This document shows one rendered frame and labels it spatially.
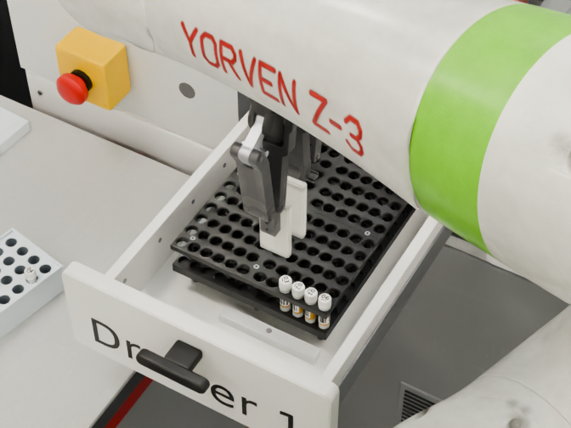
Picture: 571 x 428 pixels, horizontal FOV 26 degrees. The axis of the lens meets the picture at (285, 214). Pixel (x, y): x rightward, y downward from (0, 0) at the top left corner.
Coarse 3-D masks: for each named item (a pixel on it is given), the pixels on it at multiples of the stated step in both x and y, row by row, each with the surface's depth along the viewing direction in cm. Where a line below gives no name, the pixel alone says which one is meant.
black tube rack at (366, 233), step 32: (320, 160) 130; (224, 192) 127; (320, 192) 128; (352, 192) 127; (384, 192) 127; (192, 224) 124; (224, 224) 124; (256, 224) 124; (320, 224) 128; (352, 224) 124; (384, 224) 124; (256, 256) 122; (320, 256) 122; (352, 256) 121; (224, 288) 122; (256, 288) 122; (320, 288) 123; (352, 288) 123; (288, 320) 120
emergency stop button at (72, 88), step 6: (60, 78) 140; (66, 78) 140; (72, 78) 140; (78, 78) 140; (60, 84) 140; (66, 84) 140; (72, 84) 140; (78, 84) 140; (84, 84) 140; (60, 90) 141; (66, 90) 140; (72, 90) 140; (78, 90) 140; (84, 90) 140; (66, 96) 141; (72, 96) 141; (78, 96) 140; (84, 96) 140; (72, 102) 142; (78, 102) 141
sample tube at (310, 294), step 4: (308, 288) 117; (312, 288) 117; (304, 292) 117; (308, 292) 116; (312, 292) 116; (316, 292) 116; (304, 296) 117; (308, 296) 116; (312, 296) 116; (316, 296) 117; (304, 300) 117; (308, 300) 116; (312, 300) 116; (316, 300) 117; (308, 304) 117; (312, 304) 117; (308, 312) 118; (308, 316) 118; (312, 316) 118; (308, 320) 119; (312, 320) 119
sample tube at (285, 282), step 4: (284, 276) 118; (288, 276) 118; (280, 280) 117; (284, 280) 117; (288, 280) 117; (280, 284) 117; (284, 284) 117; (288, 284) 117; (280, 288) 118; (284, 288) 118; (288, 288) 118; (284, 292) 118; (288, 292) 118; (280, 300) 119; (280, 304) 120; (284, 304) 119; (288, 304) 120; (280, 308) 120; (284, 308) 120; (288, 308) 120
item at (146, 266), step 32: (224, 160) 133; (192, 192) 128; (160, 224) 125; (416, 224) 133; (128, 256) 122; (160, 256) 127; (384, 256) 129; (416, 256) 123; (160, 288) 127; (192, 288) 127; (384, 288) 119; (352, 320) 124; (384, 320) 120; (320, 352) 121; (352, 352) 114; (352, 384) 118
